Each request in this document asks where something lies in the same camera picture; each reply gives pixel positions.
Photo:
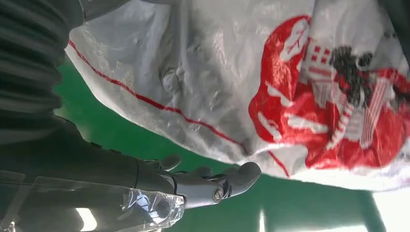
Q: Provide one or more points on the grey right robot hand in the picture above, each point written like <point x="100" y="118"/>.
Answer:
<point x="80" y="179"/>

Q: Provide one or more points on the green conveyor belt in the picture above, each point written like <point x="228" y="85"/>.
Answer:
<point x="288" y="208"/>

